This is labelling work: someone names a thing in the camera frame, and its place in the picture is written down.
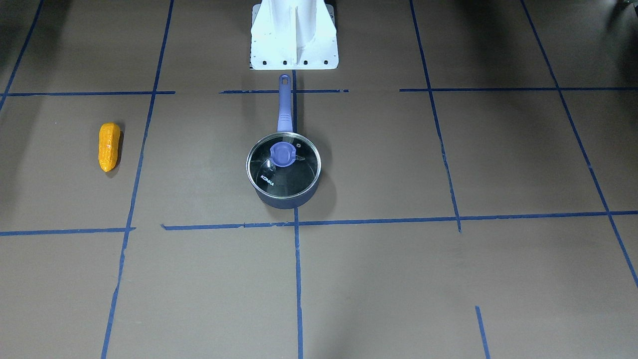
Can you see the glass pot lid blue knob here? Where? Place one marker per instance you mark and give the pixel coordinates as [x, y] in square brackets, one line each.
[284, 166]

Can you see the blue saucepan with handle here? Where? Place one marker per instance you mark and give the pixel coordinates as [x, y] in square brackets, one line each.
[285, 124]

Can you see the yellow corn cob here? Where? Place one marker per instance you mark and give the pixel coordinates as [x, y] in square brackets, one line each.
[108, 146]

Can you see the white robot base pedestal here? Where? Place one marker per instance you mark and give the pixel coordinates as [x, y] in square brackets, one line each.
[294, 35]

